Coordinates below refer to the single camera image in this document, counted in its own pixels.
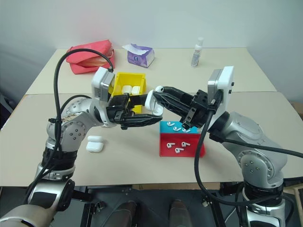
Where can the clear sanitizer bottle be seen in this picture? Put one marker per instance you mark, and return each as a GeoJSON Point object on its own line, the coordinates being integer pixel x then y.
{"type": "Point", "coordinates": [197, 54]}

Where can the light wooden frame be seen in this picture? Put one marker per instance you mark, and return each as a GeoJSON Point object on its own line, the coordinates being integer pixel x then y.
{"type": "Point", "coordinates": [297, 186]}

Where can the white earbud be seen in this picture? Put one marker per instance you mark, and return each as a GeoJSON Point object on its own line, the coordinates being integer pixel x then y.
{"type": "Point", "coordinates": [158, 89]}
{"type": "Point", "coordinates": [178, 150]}
{"type": "Point", "coordinates": [184, 144]}
{"type": "Point", "coordinates": [169, 145]}
{"type": "Point", "coordinates": [185, 130]}
{"type": "Point", "coordinates": [170, 123]}
{"type": "Point", "coordinates": [176, 129]}

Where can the closed white earbud case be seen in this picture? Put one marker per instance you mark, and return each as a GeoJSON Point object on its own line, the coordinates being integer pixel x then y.
{"type": "Point", "coordinates": [94, 146]}
{"type": "Point", "coordinates": [126, 89]}
{"type": "Point", "coordinates": [94, 138]}

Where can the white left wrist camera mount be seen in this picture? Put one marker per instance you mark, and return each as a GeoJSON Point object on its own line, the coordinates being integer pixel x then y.
{"type": "Point", "coordinates": [100, 76]}

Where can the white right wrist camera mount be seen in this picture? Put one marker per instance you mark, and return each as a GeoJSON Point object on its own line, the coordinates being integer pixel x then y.
{"type": "Point", "coordinates": [226, 78]}

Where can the white earbud case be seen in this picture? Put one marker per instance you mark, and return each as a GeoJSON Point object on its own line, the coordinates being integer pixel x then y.
{"type": "Point", "coordinates": [152, 106]}
{"type": "Point", "coordinates": [94, 138]}
{"type": "Point", "coordinates": [126, 89]}
{"type": "Point", "coordinates": [94, 146]}

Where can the yellow plastic bin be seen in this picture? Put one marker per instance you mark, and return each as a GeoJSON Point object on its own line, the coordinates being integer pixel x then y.
{"type": "Point", "coordinates": [129, 79]}

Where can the dark object beside table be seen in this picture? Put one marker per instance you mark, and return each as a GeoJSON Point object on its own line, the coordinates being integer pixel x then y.
{"type": "Point", "coordinates": [6, 106]}

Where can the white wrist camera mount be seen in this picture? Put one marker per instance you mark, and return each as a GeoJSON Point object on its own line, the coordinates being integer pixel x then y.
{"type": "Point", "coordinates": [100, 76]}
{"type": "Point", "coordinates": [226, 78]}

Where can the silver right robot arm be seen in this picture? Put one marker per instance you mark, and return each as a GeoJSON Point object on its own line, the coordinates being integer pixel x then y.
{"type": "Point", "coordinates": [251, 132]}

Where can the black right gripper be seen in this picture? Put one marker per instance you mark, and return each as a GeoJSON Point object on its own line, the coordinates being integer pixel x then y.
{"type": "Point", "coordinates": [200, 108]}

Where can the dark rounded shape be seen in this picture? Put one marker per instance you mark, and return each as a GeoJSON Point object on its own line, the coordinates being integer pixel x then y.
{"type": "Point", "coordinates": [180, 212]}
{"type": "Point", "coordinates": [127, 212]}

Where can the red and blue earbud stand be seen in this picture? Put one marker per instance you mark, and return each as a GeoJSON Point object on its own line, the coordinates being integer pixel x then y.
{"type": "Point", "coordinates": [194, 146]}

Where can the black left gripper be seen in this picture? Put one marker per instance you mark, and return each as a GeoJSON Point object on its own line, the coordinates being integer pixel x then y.
{"type": "Point", "coordinates": [118, 104]}

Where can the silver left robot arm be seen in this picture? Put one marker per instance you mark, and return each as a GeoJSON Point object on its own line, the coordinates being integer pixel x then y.
{"type": "Point", "coordinates": [75, 132]}

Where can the red fabric bag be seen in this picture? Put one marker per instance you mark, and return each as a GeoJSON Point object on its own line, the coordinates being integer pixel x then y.
{"type": "Point", "coordinates": [90, 50]}

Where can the purple tissue pack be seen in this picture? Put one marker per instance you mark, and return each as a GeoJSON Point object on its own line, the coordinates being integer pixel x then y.
{"type": "Point", "coordinates": [139, 58]}

